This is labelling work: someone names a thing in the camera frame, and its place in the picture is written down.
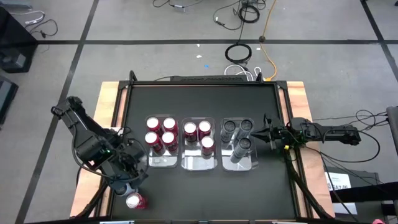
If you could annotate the white paper sign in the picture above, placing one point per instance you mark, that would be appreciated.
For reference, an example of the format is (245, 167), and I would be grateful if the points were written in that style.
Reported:
(339, 180)

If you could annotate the red Coca-Cola soda can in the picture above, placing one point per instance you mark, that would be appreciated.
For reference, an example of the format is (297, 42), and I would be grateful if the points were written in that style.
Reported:
(207, 142)
(135, 200)
(190, 128)
(204, 126)

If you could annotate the black power strip bar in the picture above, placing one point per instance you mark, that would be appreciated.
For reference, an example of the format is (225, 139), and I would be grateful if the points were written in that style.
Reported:
(205, 78)

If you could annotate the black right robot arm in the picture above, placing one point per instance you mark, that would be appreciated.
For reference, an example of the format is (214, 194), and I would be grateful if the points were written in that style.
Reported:
(326, 133)

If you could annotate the grey power adapter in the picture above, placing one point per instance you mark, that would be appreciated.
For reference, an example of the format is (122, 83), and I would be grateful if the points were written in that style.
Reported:
(179, 8)

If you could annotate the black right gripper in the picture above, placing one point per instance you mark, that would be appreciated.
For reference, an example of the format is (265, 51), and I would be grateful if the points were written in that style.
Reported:
(280, 133)

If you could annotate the pink object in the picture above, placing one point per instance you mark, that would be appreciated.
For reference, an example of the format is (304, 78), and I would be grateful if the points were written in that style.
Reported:
(378, 221)

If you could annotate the white slim Celsius can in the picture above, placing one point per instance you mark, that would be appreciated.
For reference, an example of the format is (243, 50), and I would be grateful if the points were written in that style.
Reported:
(229, 126)
(246, 125)
(127, 189)
(244, 143)

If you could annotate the black metal beam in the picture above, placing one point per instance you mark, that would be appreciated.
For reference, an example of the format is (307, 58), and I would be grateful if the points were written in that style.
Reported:
(373, 189)

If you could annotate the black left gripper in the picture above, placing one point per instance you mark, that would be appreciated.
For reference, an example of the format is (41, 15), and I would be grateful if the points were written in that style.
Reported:
(130, 161)

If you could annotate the orange Fanta soda can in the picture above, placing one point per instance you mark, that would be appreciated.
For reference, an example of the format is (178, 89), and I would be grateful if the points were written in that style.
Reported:
(151, 138)
(168, 138)
(169, 123)
(153, 123)

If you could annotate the clear plastic bin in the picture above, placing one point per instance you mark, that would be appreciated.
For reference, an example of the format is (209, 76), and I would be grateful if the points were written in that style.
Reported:
(227, 166)
(199, 163)
(161, 161)

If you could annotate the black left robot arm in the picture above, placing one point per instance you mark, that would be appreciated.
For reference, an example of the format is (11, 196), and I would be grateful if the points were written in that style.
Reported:
(84, 137)

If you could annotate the grey metal post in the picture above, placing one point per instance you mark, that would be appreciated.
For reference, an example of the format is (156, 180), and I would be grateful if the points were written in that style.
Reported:
(393, 130)

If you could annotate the dark grey equipment case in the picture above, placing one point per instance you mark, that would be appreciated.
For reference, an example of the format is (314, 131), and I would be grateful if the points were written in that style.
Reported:
(6, 96)

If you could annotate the black cabinet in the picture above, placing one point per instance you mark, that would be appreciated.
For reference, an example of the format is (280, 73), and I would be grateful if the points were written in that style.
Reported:
(15, 40)

